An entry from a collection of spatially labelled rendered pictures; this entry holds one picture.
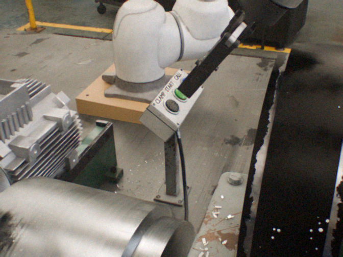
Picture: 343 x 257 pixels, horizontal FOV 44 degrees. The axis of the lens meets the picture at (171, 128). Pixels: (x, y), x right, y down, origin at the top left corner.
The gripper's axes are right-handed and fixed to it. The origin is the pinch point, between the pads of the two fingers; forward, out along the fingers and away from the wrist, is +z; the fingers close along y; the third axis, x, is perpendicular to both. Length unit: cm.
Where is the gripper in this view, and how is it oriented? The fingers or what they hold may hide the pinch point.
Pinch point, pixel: (194, 79)
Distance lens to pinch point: 76.6
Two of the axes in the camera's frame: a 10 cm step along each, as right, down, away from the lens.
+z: -5.3, 5.9, 6.1
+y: -3.4, 5.1, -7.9
